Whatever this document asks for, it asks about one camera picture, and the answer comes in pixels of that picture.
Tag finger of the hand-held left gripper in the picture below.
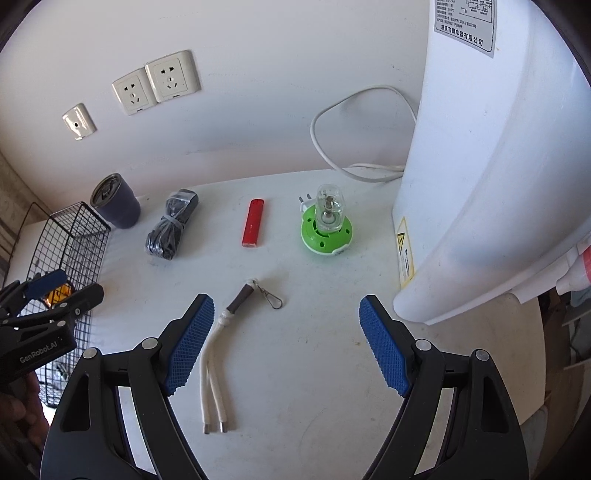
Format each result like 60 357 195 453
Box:
0 283 105 330
0 269 68 320

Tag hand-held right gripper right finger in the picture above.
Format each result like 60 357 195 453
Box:
359 294 529 480

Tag green night light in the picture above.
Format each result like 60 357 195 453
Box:
295 183 356 257

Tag person's left hand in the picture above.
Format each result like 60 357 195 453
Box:
0 371 49 459

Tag white cord lanyard with clasp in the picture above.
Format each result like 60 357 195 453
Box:
200 277 284 435

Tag navy tumbler cup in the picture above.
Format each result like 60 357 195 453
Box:
90 173 141 230

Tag black wire basket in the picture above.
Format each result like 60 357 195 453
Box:
0 200 112 409

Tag white power cable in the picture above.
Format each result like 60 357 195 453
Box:
310 85 418 182

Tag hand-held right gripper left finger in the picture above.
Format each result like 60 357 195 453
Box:
41 293 216 480

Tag white wall socket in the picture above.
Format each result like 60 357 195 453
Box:
144 50 201 103
112 68 156 116

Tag black bundled cable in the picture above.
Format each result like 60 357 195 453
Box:
145 188 200 262

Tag red lighter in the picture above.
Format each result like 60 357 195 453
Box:
241 198 267 249

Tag orange packet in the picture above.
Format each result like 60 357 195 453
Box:
44 285 74 308

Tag white appliance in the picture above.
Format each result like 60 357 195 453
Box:
392 0 591 326

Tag small white wall plate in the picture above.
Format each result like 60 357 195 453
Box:
62 103 97 141

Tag white tube with red band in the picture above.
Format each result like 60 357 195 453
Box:
556 244 591 296

